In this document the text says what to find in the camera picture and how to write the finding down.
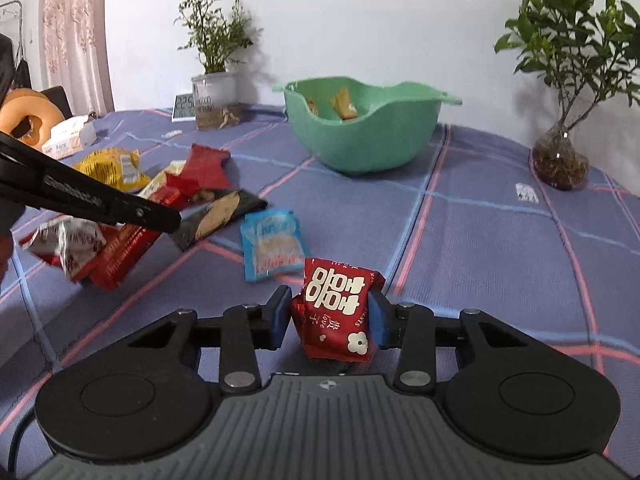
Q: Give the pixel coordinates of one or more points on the thin-leaf plant in clear cup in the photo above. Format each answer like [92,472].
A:
[216,95]

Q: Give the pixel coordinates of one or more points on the red flower-print snack packet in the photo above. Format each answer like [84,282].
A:
[335,310]

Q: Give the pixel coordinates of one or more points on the white tissue box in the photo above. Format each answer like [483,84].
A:
[67,137]

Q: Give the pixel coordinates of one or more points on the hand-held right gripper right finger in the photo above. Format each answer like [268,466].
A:
[378,322]

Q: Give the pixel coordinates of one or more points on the white and red snack packet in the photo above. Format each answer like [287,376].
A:
[67,245]

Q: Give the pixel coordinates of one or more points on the black cookie packet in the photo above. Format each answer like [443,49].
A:
[220,215]

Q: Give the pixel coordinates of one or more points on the blue snack packet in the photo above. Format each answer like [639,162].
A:
[272,245]

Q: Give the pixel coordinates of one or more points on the small white digital clock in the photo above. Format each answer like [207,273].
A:
[183,107]

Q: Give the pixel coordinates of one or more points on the dark red snack packet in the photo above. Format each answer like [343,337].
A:
[206,167]

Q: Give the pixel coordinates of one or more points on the black chair back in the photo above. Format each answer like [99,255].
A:
[59,100]

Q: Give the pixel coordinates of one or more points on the leafy plant in glass vase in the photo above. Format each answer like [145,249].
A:
[560,160]

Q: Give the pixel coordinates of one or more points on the white cloth tag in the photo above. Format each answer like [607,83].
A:
[527,193]
[172,134]

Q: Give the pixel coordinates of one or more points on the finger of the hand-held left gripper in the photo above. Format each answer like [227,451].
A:
[75,190]

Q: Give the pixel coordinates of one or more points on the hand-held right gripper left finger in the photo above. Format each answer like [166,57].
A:
[280,317]

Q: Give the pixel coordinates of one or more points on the yellow snack packet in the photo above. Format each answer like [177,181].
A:
[107,167]

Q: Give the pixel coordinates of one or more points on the green plastic bowl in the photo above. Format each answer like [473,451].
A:
[360,140]

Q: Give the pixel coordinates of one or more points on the red gold-print snack packet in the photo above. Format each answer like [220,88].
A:
[122,255]

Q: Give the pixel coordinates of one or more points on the pink floral curtain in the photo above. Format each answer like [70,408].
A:
[75,35]

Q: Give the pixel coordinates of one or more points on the dark cloth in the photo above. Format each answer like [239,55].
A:
[10,70]

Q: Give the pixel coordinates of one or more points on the orange snack packet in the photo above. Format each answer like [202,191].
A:
[343,104]

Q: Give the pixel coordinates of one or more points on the small red snack packet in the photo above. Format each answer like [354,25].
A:
[170,197]

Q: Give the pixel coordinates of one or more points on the blue plaid tablecloth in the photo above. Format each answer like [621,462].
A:
[475,270]

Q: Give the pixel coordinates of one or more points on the cream snack packet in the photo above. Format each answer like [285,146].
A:
[165,175]

